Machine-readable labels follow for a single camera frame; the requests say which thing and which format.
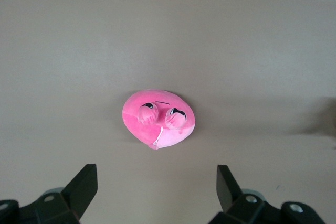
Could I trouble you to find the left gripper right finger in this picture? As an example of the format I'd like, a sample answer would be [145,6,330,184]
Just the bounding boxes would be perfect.
[208,165,327,224]

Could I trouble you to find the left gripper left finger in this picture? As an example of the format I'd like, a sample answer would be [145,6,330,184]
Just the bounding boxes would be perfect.
[0,164,99,224]

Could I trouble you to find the round pink plush toy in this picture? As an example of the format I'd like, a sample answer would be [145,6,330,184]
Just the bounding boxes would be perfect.
[121,89,196,151]

